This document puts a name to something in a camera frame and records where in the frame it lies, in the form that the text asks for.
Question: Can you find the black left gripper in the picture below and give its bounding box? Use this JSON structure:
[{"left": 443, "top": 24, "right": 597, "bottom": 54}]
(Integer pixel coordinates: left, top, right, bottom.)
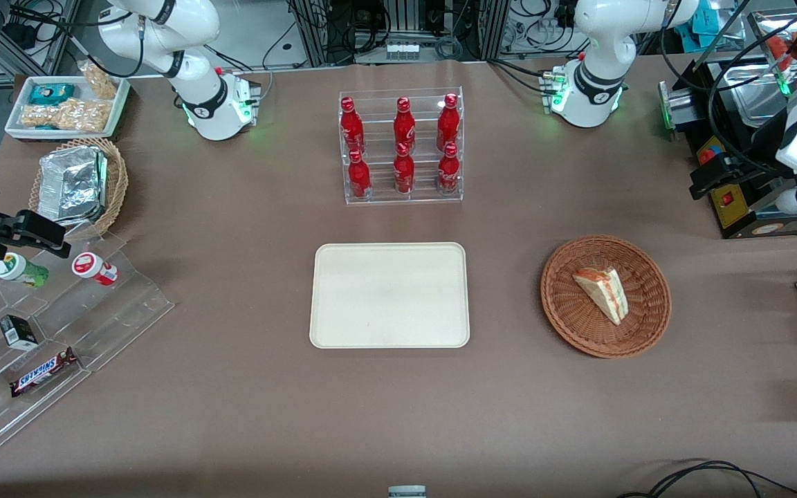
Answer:
[{"left": 689, "top": 111, "right": 797, "bottom": 201}]

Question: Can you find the triangular sandwich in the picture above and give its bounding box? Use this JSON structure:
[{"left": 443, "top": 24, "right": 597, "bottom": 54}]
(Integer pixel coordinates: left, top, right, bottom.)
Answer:
[{"left": 572, "top": 267, "right": 630, "bottom": 326}]

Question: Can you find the light wicker basket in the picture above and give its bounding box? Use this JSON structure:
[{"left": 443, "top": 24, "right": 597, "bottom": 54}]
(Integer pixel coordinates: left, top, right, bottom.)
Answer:
[{"left": 28, "top": 137, "right": 129, "bottom": 241}]

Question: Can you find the white rectangular snack tray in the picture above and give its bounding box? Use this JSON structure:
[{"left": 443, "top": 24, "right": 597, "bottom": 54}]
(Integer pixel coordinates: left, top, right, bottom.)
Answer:
[{"left": 4, "top": 75, "right": 131, "bottom": 143}]

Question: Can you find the brown round wicker basket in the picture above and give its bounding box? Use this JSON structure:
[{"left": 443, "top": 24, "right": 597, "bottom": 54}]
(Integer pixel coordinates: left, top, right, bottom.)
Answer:
[{"left": 540, "top": 235, "right": 672, "bottom": 359}]

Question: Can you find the cream rectangular plastic tray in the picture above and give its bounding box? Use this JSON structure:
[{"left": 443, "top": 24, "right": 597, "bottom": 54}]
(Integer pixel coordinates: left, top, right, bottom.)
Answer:
[{"left": 309, "top": 242, "right": 471, "bottom": 349}]

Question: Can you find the red round knob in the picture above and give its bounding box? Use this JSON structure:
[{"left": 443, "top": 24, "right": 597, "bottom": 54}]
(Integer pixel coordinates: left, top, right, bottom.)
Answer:
[{"left": 697, "top": 135, "right": 726, "bottom": 165}]

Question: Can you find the green yogurt cup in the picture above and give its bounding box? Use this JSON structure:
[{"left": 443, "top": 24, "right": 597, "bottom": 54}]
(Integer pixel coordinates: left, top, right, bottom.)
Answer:
[{"left": 0, "top": 252, "right": 51, "bottom": 289}]

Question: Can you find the silver foil packet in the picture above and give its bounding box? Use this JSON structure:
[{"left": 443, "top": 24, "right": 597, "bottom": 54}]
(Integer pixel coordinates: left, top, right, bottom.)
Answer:
[{"left": 37, "top": 146, "right": 109, "bottom": 227}]

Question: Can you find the black food warmer case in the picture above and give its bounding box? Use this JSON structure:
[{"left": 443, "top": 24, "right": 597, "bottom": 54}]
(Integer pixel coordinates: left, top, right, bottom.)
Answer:
[{"left": 672, "top": 10, "right": 797, "bottom": 240}]

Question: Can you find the red yogurt cup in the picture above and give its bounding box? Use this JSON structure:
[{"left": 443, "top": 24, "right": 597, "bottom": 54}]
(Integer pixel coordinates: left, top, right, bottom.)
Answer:
[{"left": 71, "top": 252, "right": 120, "bottom": 287}]

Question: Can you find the grey cylinder with green rim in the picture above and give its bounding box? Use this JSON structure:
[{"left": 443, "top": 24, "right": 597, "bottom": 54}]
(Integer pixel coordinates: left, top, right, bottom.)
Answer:
[{"left": 657, "top": 80, "right": 698, "bottom": 141}]

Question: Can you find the steel food pan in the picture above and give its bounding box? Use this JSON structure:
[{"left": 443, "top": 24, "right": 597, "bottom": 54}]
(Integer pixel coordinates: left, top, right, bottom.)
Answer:
[{"left": 719, "top": 61, "right": 797, "bottom": 129}]

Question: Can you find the small black box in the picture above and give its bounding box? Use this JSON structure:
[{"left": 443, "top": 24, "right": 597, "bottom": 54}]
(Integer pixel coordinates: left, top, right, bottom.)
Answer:
[{"left": 0, "top": 314, "right": 40, "bottom": 351}]

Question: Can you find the clear acrylic stepped shelf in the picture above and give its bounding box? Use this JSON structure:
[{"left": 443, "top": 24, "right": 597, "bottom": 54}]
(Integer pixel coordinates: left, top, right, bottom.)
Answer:
[{"left": 0, "top": 230, "right": 176, "bottom": 468}]

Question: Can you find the large clear peanut bag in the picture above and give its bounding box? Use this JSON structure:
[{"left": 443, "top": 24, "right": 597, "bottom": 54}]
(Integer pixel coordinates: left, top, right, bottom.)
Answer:
[{"left": 21, "top": 98, "right": 110, "bottom": 133}]

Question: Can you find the snickers chocolate bar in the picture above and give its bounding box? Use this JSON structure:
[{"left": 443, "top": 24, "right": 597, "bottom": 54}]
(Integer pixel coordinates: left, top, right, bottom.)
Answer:
[{"left": 9, "top": 347, "right": 80, "bottom": 398}]

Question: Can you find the teal snack packet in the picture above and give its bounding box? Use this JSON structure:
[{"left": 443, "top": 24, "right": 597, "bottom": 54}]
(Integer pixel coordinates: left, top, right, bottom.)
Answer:
[{"left": 28, "top": 83, "right": 76, "bottom": 107}]

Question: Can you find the cyan paper box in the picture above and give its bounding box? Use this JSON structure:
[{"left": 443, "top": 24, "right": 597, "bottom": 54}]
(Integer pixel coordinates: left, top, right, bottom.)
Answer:
[{"left": 690, "top": 0, "right": 738, "bottom": 37}]

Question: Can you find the small clear snack bag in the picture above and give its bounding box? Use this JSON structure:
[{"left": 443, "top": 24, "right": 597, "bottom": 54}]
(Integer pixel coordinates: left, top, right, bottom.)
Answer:
[{"left": 79, "top": 60, "right": 120, "bottom": 102}]

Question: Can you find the red cola bottle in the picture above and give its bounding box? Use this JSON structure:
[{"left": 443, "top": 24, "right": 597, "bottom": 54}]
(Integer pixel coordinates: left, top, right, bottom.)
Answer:
[
  {"left": 393, "top": 97, "right": 417, "bottom": 156},
  {"left": 437, "top": 142, "right": 461, "bottom": 196},
  {"left": 340, "top": 97, "right": 366, "bottom": 156},
  {"left": 347, "top": 149, "right": 373, "bottom": 202},
  {"left": 393, "top": 142, "right": 416, "bottom": 196},
  {"left": 436, "top": 93, "right": 461, "bottom": 153}
]

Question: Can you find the clear acrylic bottle rack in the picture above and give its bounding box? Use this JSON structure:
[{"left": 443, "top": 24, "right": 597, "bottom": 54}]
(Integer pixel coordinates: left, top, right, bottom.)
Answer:
[{"left": 338, "top": 86, "right": 464, "bottom": 205}]

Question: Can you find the white power strip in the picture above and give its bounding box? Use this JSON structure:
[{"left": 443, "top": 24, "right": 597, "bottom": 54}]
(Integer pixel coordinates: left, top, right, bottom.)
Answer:
[{"left": 384, "top": 40, "right": 421, "bottom": 62}]

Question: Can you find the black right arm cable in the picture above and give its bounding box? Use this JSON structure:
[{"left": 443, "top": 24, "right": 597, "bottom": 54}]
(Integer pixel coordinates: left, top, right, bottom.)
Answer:
[{"left": 6, "top": 0, "right": 147, "bottom": 78}]

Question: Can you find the black floor cable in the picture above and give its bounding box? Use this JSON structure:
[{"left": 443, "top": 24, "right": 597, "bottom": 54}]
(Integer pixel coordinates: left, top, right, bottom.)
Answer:
[{"left": 614, "top": 459, "right": 797, "bottom": 498}]

